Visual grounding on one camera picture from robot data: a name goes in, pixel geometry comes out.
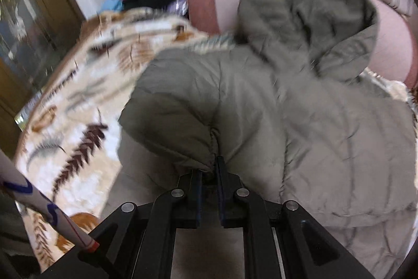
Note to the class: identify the wooden glass door cabinet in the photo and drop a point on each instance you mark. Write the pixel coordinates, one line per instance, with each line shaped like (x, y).
(29, 37)

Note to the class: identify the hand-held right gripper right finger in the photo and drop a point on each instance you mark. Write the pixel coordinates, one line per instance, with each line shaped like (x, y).
(221, 197)

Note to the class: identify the olive green hooded puffer jacket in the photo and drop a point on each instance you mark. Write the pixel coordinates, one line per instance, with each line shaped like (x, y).
(261, 109)

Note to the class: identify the feather print fleece blanket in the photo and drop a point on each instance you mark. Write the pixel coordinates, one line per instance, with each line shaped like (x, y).
(81, 96)

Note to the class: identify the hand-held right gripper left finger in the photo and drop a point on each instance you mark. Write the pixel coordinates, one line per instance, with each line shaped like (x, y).
(198, 197)

